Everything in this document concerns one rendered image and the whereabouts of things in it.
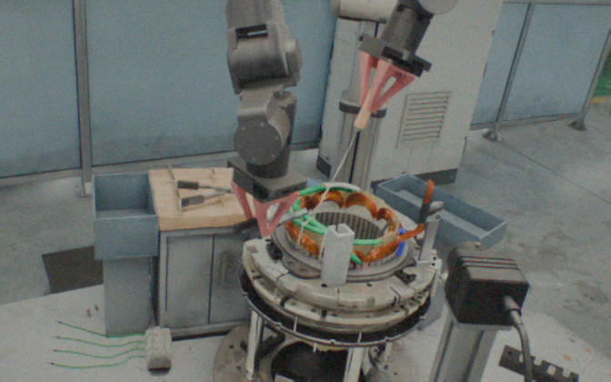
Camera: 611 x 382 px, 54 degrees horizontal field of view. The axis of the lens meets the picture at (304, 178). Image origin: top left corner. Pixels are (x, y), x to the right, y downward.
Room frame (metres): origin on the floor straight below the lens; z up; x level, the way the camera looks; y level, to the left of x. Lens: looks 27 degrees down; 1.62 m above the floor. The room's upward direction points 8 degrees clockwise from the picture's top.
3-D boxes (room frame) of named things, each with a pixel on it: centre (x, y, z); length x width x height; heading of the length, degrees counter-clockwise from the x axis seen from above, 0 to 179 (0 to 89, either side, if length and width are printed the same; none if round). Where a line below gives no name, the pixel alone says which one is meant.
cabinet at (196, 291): (1.01, 0.18, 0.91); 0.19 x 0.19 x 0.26; 22
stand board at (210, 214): (1.01, 0.18, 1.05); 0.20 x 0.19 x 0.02; 112
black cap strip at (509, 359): (0.95, -0.52, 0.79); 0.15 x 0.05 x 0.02; 65
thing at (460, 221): (1.09, -0.28, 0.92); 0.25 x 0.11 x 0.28; 49
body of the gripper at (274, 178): (0.73, 0.05, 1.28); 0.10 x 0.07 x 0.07; 44
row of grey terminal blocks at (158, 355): (0.85, 0.23, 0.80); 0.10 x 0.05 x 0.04; 16
